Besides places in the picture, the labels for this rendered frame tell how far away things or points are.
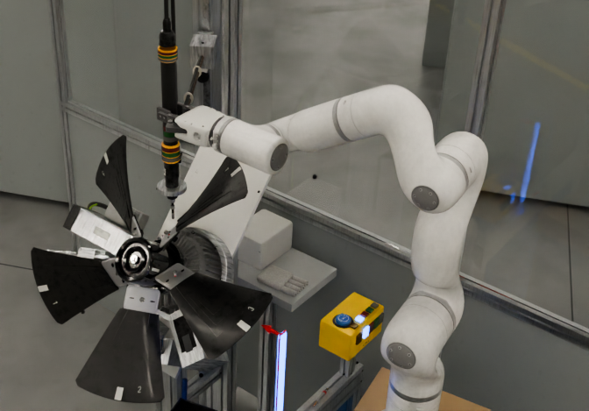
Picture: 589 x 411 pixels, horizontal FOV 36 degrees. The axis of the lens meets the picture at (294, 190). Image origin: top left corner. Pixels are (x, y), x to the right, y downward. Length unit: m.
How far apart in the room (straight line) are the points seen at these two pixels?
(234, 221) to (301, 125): 0.79
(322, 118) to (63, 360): 2.37
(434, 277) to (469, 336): 1.00
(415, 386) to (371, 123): 0.62
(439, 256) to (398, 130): 0.27
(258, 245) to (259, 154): 0.98
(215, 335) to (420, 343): 0.58
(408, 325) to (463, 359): 1.02
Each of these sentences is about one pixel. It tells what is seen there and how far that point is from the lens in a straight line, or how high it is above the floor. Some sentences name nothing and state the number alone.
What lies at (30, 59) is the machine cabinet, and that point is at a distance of 4.49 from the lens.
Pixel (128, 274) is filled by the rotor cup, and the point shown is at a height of 1.19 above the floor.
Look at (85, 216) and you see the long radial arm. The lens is 2.72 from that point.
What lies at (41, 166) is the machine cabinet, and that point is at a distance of 4.76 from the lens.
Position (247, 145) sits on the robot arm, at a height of 1.68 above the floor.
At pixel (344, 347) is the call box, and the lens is 2.42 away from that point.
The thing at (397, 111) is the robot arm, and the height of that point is 1.86.
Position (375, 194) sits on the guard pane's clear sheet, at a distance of 2.79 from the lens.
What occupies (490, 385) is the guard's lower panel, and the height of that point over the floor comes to 0.67.
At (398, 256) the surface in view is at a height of 0.99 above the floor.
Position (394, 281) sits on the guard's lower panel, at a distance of 2.89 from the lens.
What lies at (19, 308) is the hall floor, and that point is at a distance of 4.24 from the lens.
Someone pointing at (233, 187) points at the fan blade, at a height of 1.41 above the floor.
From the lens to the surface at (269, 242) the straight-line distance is 2.89.
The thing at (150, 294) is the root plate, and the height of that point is 1.12.
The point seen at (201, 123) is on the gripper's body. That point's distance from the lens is 2.02.
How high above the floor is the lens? 2.62
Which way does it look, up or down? 32 degrees down
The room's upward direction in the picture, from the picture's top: 3 degrees clockwise
